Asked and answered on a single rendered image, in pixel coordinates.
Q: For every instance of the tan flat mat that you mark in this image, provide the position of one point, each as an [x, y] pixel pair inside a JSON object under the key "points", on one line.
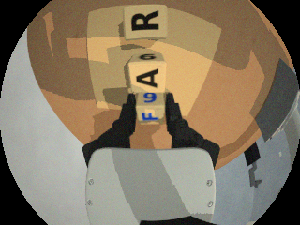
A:
{"points": [[189, 50]]}

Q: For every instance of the beige block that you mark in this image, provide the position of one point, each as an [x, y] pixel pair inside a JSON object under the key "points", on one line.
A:
{"points": [[145, 22], [147, 73], [150, 108]]}

